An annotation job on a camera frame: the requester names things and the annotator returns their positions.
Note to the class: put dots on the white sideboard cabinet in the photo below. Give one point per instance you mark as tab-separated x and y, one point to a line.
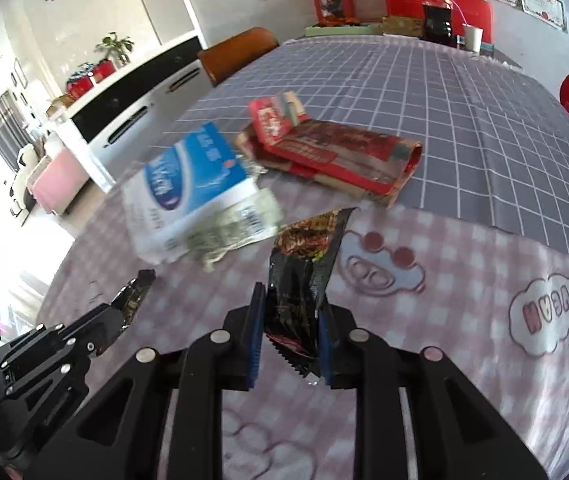
122	117

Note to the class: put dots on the grey grid tablecloth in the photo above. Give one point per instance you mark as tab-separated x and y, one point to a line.
495	141

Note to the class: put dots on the cola bottle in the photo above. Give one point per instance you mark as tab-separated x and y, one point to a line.
437	22

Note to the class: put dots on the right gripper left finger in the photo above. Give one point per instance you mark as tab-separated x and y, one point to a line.
118	434

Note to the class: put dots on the white paper cup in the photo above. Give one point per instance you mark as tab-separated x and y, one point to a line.
473	38

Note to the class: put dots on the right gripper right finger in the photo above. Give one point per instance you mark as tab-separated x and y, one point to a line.
457	433

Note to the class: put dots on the black snack wrapper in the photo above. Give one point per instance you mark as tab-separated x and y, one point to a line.
310	333

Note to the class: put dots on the small black wrapper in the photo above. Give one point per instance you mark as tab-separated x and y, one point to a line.
129	299

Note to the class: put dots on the red flattened carton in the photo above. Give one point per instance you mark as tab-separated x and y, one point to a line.
362	163

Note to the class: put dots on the red gift box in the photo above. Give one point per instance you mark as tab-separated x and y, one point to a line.
477	13

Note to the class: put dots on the red white candy packet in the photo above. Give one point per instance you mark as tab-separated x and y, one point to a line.
273	117

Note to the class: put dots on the beige sofa with pink cover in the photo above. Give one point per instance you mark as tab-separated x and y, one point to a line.
50	181

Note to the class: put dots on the potted plant on cabinet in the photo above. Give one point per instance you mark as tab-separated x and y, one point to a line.
114	46

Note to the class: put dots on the blue white medicine box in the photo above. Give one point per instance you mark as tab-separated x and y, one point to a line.
197	198

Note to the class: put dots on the brown wooden chair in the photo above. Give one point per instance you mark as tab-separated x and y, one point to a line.
223	60

